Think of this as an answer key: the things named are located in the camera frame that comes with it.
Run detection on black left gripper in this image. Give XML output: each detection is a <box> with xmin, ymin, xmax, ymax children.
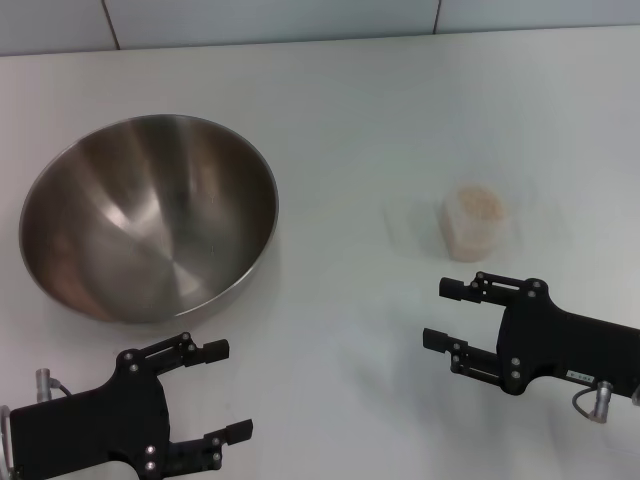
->
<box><xmin>9</xmin><ymin>332</ymin><xmax>254</xmax><ymax>475</ymax></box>

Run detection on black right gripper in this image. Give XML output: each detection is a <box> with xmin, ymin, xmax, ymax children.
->
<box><xmin>422</xmin><ymin>271</ymin><xmax>640</xmax><ymax>399</ymax></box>

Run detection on clear plastic measuring cup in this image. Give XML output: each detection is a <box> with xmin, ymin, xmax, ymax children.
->
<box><xmin>439</xmin><ymin>182</ymin><xmax>512</xmax><ymax>262</ymax></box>

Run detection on white rice grains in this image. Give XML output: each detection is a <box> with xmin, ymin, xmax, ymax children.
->
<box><xmin>442</xmin><ymin>184</ymin><xmax>508</xmax><ymax>261</ymax></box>

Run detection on stainless steel mixing bowl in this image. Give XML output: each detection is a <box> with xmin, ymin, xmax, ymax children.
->
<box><xmin>18</xmin><ymin>113</ymin><xmax>280</xmax><ymax>325</ymax></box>

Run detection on right gripper cable with connector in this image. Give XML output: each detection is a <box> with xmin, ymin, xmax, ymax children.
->
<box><xmin>572</xmin><ymin>379</ymin><xmax>615</xmax><ymax>424</ymax></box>

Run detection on gripper cable with connector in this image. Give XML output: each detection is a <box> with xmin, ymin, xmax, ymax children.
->
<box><xmin>572</xmin><ymin>379</ymin><xmax>615</xmax><ymax>424</ymax></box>
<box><xmin>34</xmin><ymin>368</ymin><xmax>76</xmax><ymax>401</ymax></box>

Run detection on left gripper cable with connector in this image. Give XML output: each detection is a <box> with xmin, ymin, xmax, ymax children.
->
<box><xmin>34</xmin><ymin>368</ymin><xmax>76</xmax><ymax>401</ymax></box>

